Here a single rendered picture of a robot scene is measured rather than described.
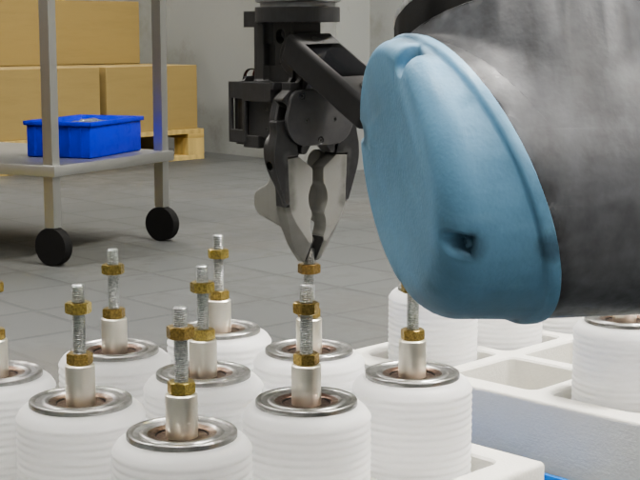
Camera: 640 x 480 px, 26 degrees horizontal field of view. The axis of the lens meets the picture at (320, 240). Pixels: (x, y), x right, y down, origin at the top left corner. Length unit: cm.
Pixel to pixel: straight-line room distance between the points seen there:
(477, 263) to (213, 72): 556
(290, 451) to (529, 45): 51
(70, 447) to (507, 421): 50
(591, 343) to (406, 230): 76
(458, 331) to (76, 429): 56
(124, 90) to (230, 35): 65
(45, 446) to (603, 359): 55
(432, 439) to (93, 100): 445
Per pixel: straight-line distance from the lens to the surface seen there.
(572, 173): 53
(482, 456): 115
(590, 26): 55
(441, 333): 145
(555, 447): 133
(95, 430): 101
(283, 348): 120
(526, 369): 149
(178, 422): 94
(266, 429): 100
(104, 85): 549
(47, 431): 101
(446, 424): 108
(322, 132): 115
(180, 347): 94
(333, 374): 115
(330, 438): 99
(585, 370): 133
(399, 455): 108
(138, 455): 93
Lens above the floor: 52
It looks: 9 degrees down
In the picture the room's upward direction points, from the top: straight up
